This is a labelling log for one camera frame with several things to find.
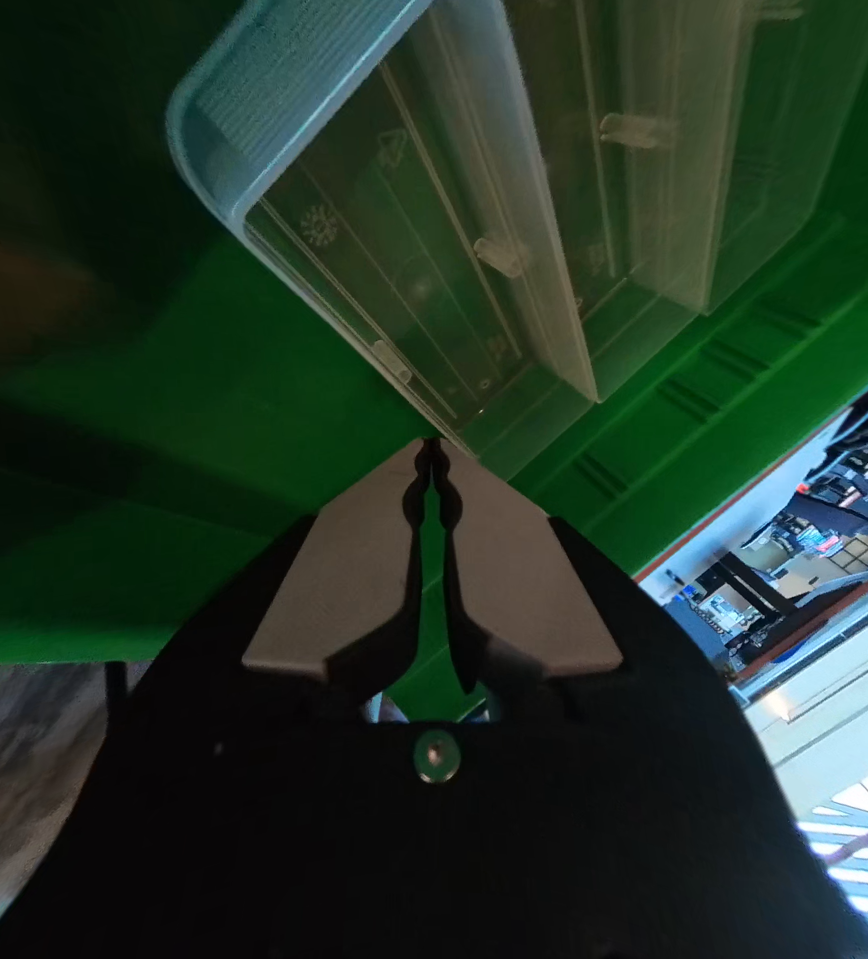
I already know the green plastic bin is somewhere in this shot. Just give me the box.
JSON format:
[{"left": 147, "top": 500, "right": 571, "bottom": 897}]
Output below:
[{"left": 0, "top": 0, "right": 868, "bottom": 720}]

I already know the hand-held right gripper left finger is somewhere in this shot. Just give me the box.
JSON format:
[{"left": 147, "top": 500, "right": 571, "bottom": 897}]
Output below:
[{"left": 241, "top": 438, "right": 435, "bottom": 705}]

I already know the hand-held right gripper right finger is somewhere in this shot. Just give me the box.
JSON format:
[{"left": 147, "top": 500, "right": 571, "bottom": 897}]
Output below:
[{"left": 433, "top": 438, "right": 624, "bottom": 698}]

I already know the black office desk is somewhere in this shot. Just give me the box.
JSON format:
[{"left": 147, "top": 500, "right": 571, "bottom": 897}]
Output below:
[{"left": 692, "top": 517, "right": 868, "bottom": 664}]

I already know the clear plastic drawer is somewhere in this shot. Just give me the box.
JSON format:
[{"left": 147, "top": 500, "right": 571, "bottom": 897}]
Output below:
[
  {"left": 505, "top": 0, "right": 750, "bottom": 319},
  {"left": 166, "top": 0, "right": 601, "bottom": 460},
  {"left": 704, "top": 0, "right": 868, "bottom": 316}
]

